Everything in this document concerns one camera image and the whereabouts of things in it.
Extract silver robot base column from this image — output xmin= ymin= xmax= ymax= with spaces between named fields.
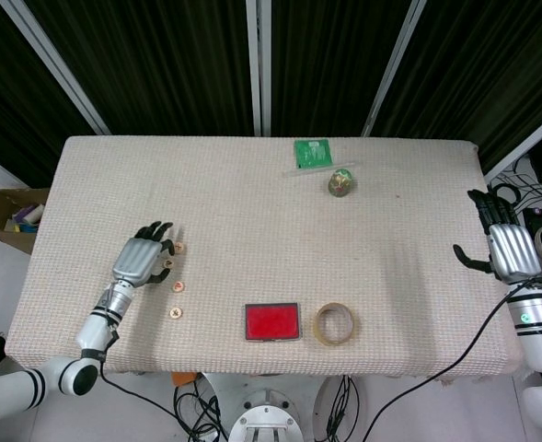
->
xmin=227 ymin=403 xmax=306 ymax=442

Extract green foil packet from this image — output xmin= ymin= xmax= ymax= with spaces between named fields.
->
xmin=294 ymin=137 xmax=334 ymax=169

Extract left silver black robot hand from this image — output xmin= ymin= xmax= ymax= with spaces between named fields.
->
xmin=110 ymin=221 xmax=178 ymax=289

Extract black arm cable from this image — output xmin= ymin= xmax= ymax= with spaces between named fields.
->
xmin=362 ymin=275 xmax=542 ymax=442
xmin=98 ymin=308 xmax=229 ymax=442

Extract clear plastic straw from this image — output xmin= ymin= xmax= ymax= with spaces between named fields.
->
xmin=283 ymin=158 xmax=363 ymax=179

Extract white aluminium frame post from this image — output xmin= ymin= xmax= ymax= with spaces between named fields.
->
xmin=0 ymin=0 xmax=112 ymax=136
xmin=361 ymin=0 xmax=430 ymax=137
xmin=480 ymin=104 xmax=542 ymax=179
xmin=245 ymin=0 xmax=272 ymax=137

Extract green gold foil dome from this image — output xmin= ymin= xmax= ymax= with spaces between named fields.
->
xmin=327 ymin=168 xmax=357 ymax=199

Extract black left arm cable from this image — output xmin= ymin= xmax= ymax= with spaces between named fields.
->
xmin=98 ymin=308 xmax=229 ymax=442

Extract black floor cable bundle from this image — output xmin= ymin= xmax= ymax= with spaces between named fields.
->
xmin=173 ymin=384 xmax=229 ymax=442
xmin=326 ymin=375 xmax=362 ymax=436

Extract black coiled floor cable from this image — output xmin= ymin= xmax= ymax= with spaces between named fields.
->
xmin=487 ymin=154 xmax=542 ymax=213

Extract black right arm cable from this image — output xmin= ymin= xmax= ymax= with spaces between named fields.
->
xmin=362 ymin=275 xmax=542 ymax=442

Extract dark green curtain panel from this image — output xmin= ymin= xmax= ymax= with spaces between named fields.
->
xmin=375 ymin=0 xmax=542 ymax=160
xmin=0 ymin=0 xmax=95 ymax=188
xmin=270 ymin=0 xmax=414 ymax=137
xmin=24 ymin=0 xmax=258 ymax=137

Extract yellowish clear tape roll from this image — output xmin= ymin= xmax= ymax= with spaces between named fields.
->
xmin=314 ymin=302 xmax=360 ymax=345

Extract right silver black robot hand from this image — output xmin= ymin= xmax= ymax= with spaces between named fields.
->
xmin=452 ymin=188 xmax=542 ymax=285

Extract red ink pad case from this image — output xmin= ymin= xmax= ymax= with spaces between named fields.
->
xmin=242 ymin=301 xmax=304 ymax=343

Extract beige woven tablecloth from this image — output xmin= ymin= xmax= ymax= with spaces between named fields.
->
xmin=4 ymin=134 xmax=532 ymax=381

